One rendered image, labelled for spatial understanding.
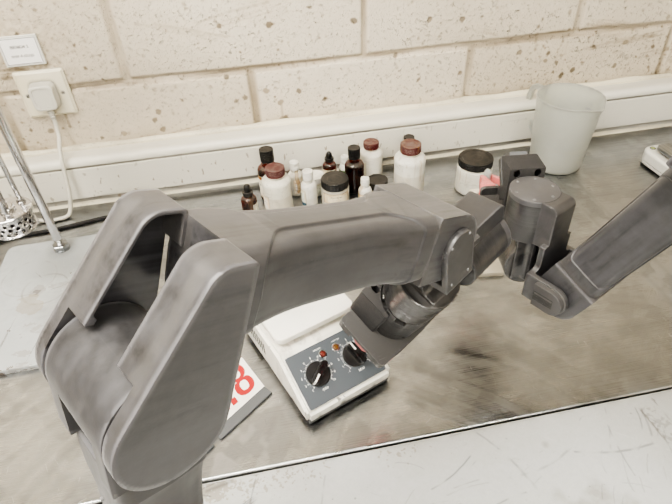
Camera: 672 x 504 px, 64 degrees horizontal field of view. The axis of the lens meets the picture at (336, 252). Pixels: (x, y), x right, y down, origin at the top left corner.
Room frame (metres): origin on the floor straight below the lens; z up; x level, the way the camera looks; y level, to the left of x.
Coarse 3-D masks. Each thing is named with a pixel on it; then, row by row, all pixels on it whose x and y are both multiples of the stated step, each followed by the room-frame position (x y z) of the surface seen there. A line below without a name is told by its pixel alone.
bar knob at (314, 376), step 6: (324, 360) 0.43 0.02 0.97; (312, 366) 0.43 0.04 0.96; (318, 366) 0.43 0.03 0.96; (324, 366) 0.42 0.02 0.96; (306, 372) 0.42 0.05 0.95; (312, 372) 0.42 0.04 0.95; (318, 372) 0.42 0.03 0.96; (324, 372) 0.43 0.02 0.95; (312, 378) 0.42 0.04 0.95; (318, 378) 0.41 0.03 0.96; (324, 378) 0.42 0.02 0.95; (312, 384) 0.41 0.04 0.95; (318, 384) 0.41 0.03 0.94; (324, 384) 0.41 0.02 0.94
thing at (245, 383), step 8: (240, 360) 0.46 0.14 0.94; (240, 368) 0.46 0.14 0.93; (240, 376) 0.45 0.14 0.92; (248, 376) 0.45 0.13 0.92; (240, 384) 0.44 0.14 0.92; (248, 384) 0.44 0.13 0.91; (256, 384) 0.44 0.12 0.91; (240, 392) 0.43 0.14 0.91; (248, 392) 0.43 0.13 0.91; (232, 400) 0.42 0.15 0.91; (240, 400) 0.42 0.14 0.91; (232, 408) 0.41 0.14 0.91
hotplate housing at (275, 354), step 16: (336, 320) 0.50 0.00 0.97; (256, 336) 0.50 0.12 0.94; (304, 336) 0.47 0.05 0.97; (320, 336) 0.47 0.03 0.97; (272, 352) 0.45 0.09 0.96; (288, 352) 0.45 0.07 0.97; (272, 368) 0.46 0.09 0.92; (288, 368) 0.43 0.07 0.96; (288, 384) 0.42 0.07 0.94; (368, 384) 0.42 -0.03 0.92; (304, 400) 0.39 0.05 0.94; (336, 400) 0.40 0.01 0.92; (304, 416) 0.39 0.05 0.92; (320, 416) 0.39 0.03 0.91
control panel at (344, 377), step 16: (336, 336) 0.47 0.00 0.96; (304, 352) 0.45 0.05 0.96; (336, 352) 0.45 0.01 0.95; (304, 368) 0.43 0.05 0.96; (336, 368) 0.44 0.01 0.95; (352, 368) 0.44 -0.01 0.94; (368, 368) 0.44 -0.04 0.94; (384, 368) 0.44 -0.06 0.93; (304, 384) 0.41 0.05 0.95; (336, 384) 0.42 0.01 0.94; (352, 384) 0.42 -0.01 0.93; (320, 400) 0.40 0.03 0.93
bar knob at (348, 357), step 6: (354, 342) 0.47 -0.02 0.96; (348, 348) 0.45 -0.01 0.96; (354, 348) 0.45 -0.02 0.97; (348, 354) 0.45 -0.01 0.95; (354, 354) 0.45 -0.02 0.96; (360, 354) 0.44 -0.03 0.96; (348, 360) 0.44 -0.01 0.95; (354, 360) 0.45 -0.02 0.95; (360, 360) 0.44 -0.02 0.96; (354, 366) 0.44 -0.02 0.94
